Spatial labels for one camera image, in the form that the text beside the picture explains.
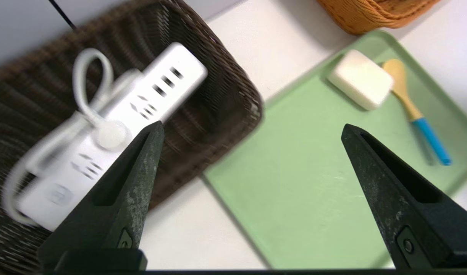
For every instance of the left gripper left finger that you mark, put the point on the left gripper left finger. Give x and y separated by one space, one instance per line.
115 214

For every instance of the dark brown wicker basket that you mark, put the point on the dark brown wicker basket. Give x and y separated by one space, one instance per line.
218 95

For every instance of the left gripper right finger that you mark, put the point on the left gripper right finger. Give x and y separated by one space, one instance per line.
409 221

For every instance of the orange wicker basket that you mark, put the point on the orange wicker basket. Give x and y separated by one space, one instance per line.
370 15

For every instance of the light green plastic tray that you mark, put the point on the light green plastic tray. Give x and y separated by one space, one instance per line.
302 172

